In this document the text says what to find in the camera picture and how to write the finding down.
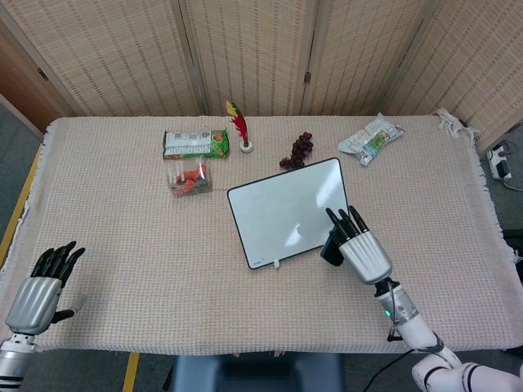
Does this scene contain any green white snack packet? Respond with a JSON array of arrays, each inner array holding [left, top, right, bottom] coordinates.
[[162, 127, 230, 161]]

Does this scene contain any red yellow feather shuttlecock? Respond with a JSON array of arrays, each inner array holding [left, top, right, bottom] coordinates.
[[225, 100, 256, 154]]

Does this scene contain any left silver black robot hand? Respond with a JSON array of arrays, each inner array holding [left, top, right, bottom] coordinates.
[[4, 241, 87, 337]]

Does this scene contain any white power strip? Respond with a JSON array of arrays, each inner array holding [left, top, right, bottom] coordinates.
[[485, 143, 513, 180]]

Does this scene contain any crumpled white green snack bag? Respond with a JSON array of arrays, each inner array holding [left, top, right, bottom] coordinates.
[[337, 112, 406, 167]]

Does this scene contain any beige woven tablecloth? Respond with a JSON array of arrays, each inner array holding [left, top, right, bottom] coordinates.
[[0, 108, 519, 357]]

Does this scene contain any bamboo folding screen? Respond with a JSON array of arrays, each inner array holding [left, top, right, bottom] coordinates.
[[0, 0, 523, 155]]

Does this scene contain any dark red grape bunch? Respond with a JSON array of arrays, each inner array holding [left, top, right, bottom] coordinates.
[[279, 131, 315, 170]]

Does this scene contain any white whiteboard with black frame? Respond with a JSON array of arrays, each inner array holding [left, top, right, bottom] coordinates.
[[226, 157, 354, 270]]

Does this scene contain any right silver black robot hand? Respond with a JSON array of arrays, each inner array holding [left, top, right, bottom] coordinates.
[[320, 205, 394, 285]]

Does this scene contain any clear box with red items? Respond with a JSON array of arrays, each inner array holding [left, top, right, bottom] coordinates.
[[166, 160, 214, 198]]

